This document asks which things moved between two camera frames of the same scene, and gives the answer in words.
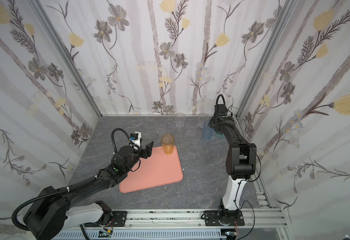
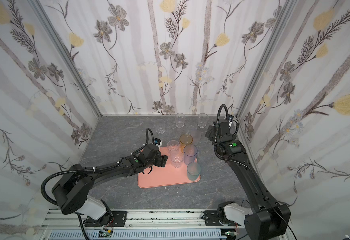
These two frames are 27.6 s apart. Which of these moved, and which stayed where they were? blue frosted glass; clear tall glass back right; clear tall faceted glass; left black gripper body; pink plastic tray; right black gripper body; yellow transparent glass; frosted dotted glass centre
Moved: left black gripper body; yellow transparent glass; blue frosted glass; pink plastic tray; right black gripper body
Stayed: clear tall faceted glass; clear tall glass back right; frosted dotted glass centre
